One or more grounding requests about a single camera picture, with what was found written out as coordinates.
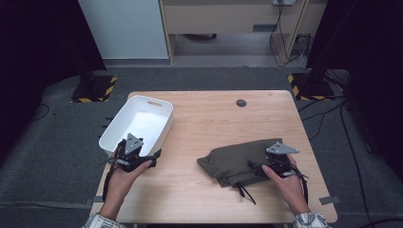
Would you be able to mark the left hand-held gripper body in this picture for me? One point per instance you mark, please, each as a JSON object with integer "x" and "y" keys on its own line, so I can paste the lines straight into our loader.
{"x": 132, "y": 144}

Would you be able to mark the olive green shorts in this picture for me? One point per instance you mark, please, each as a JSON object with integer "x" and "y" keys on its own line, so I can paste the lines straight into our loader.
{"x": 231, "y": 160}

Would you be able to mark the white cabinet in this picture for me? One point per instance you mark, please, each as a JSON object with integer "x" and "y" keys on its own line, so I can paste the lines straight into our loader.
{"x": 126, "y": 28}

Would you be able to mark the white power strip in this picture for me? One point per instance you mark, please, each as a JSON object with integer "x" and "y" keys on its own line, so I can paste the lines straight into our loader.
{"x": 283, "y": 2}

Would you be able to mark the grey tape strip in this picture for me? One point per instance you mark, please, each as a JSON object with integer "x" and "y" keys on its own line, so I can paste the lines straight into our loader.
{"x": 329, "y": 200}
{"x": 96, "y": 199}

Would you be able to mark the person's left hand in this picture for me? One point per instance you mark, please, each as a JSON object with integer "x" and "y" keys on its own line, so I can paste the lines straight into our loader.
{"x": 120, "y": 186}

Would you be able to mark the white plastic basket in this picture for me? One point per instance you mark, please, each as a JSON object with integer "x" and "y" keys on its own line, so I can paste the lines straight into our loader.
{"x": 142, "y": 117}

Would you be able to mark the person's right hand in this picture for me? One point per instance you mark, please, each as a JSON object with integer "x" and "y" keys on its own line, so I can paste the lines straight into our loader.
{"x": 290, "y": 190}

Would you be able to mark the black stand base striped edge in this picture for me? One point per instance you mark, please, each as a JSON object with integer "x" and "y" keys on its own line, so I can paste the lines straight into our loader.
{"x": 312, "y": 87}
{"x": 95, "y": 88}

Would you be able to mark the light wooden desk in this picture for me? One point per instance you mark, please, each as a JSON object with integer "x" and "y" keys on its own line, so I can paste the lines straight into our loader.
{"x": 218, "y": 17}

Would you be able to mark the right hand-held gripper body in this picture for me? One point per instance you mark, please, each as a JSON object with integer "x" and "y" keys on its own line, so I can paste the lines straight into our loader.
{"x": 280, "y": 148}

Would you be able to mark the round grey table grommet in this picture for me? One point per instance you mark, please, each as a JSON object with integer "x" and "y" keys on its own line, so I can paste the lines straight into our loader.
{"x": 241, "y": 103}

